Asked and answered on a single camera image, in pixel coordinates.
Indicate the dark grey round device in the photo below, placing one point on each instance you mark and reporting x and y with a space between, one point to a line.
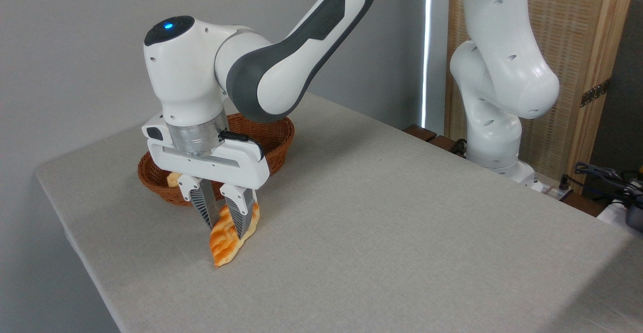
635 217

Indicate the wooden rattan folding screen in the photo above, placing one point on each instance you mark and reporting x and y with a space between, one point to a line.
577 31

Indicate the white power strip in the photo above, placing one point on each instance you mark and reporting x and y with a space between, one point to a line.
551 191

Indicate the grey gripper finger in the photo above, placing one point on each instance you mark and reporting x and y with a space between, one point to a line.
203 207
241 212

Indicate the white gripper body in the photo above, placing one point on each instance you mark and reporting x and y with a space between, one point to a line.
226 167

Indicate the grey fabric tablecloth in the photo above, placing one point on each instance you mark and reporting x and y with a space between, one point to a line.
402 247

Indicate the brass screen hinge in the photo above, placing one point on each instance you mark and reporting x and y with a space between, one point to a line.
595 93

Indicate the dark grey partition panel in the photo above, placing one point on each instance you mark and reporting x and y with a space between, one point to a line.
625 97

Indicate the pale bread roll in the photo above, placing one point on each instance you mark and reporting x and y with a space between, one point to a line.
173 179

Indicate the golden scored bread loaf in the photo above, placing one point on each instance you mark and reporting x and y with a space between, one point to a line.
223 250

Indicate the brown wicker basket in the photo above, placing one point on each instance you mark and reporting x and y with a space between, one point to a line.
276 132

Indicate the white Franka Panda arm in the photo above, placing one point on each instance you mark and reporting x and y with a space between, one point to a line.
186 82

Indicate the black power plug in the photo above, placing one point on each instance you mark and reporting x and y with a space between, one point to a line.
565 182

